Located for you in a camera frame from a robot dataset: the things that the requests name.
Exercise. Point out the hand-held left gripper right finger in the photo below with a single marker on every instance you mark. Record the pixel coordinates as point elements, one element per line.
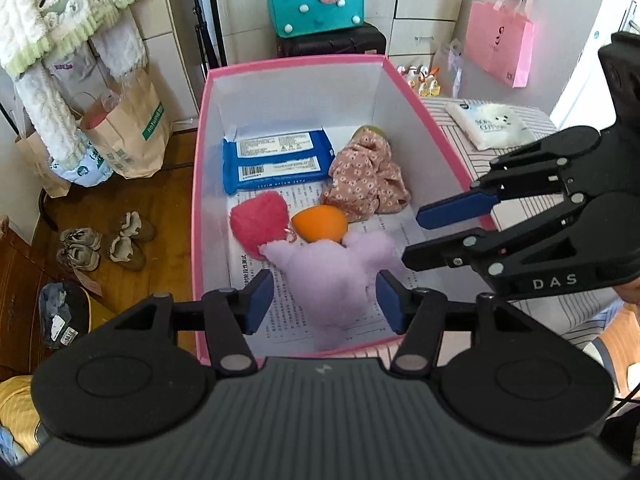
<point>392,305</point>

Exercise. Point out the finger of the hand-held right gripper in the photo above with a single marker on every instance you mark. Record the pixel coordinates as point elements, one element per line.
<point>450,252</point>
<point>455,210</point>

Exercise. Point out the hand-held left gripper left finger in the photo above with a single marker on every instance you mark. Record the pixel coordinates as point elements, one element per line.
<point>257,305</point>

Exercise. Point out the purple plush toy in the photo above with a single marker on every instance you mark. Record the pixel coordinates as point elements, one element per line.
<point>325,280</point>

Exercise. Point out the red fluffy pompom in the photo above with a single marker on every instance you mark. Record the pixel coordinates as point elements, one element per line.
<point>260,220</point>

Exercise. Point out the pink floral cloth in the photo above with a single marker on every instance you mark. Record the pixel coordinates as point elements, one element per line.
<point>365,180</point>

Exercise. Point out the blue wet wipes pack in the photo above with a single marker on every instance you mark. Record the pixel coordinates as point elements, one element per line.
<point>280,146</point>
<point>280,181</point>

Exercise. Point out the pink storage box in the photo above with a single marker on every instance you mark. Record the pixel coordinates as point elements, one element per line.
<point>300,100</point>

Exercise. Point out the white tissue pack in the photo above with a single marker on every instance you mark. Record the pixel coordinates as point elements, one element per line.
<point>490,122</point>

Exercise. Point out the striped bed sheet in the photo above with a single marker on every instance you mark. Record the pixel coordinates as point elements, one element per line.
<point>550,315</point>

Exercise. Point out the orange ball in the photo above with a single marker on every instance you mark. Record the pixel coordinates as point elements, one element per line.
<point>320,225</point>

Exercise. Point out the small bottles group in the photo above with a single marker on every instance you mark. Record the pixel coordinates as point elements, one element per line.
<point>422,80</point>

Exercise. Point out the brown fleece shoe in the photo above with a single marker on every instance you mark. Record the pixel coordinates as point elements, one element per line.
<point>137,225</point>
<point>127,252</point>

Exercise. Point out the clear plastic bag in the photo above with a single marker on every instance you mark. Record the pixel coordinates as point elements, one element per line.
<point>452,60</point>

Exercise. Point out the pink paper bag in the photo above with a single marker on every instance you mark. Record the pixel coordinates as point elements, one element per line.
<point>500,45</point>

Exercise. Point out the grey sneaker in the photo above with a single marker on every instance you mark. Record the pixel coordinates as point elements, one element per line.
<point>82,238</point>
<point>77,257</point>

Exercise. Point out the black trash bin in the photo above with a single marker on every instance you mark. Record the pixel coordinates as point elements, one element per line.
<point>65,310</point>

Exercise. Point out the black suitcase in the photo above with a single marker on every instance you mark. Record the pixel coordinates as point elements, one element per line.
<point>350,42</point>

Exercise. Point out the large brown paper bag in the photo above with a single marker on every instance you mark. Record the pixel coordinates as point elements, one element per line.
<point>135,130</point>

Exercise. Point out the white and green plastic bag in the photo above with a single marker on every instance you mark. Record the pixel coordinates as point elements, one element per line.
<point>85,170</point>

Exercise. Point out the yellow cloth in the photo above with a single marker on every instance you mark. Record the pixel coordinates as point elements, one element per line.
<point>20,405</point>

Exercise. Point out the small brown paper bag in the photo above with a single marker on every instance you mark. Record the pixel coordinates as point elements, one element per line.
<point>35,160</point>

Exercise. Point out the white bag with purple print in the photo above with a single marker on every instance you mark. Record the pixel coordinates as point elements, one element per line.
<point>70,67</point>

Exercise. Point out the white and green knit cardigan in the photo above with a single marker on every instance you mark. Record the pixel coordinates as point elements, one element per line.
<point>30,5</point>

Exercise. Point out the dark upright frame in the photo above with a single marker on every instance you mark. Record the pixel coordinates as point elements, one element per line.
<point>202,20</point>

